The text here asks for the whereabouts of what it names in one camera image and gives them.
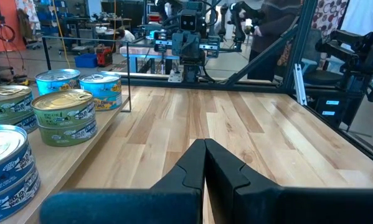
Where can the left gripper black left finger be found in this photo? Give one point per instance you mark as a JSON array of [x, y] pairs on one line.
[[127, 208]]

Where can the black equipment stand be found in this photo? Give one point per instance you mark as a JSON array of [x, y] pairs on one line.
[[354, 59]]

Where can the white curtain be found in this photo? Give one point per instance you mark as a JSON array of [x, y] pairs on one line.
[[366, 15]]

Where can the teal tuna can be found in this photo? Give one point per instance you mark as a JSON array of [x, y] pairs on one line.
[[57, 81], [110, 104], [100, 84]]

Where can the blue tuna can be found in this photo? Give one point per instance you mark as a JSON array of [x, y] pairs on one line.
[[5, 146], [15, 199]]

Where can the green tuna can silver lid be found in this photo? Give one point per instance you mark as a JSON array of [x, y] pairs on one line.
[[25, 122], [68, 135]]

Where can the orange partition panel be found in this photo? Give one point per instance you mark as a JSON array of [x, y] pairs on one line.
[[5, 18]]

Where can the silver aluminium bracket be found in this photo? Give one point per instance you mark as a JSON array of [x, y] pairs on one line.
[[299, 84]]

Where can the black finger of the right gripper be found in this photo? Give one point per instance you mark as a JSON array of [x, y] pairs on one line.
[[182, 45], [195, 45]]

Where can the black computer case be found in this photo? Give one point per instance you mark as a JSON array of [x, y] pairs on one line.
[[332, 113]]

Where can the blue storage bin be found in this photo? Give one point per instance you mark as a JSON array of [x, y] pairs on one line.
[[86, 60]]

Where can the circle pattern curtain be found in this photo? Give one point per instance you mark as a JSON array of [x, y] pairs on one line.
[[329, 15]]

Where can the red floor device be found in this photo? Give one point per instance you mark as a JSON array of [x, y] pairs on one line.
[[104, 57]]

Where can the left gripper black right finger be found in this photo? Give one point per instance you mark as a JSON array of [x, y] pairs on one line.
[[298, 208]]

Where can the green tuna can gold lid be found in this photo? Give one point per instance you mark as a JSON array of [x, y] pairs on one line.
[[5, 95], [61, 101]]

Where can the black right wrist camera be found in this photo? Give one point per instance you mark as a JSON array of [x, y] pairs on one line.
[[188, 22]]

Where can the person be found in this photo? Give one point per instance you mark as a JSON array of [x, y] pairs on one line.
[[273, 40], [127, 35]]

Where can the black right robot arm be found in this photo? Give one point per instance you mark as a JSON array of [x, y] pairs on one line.
[[192, 71]]

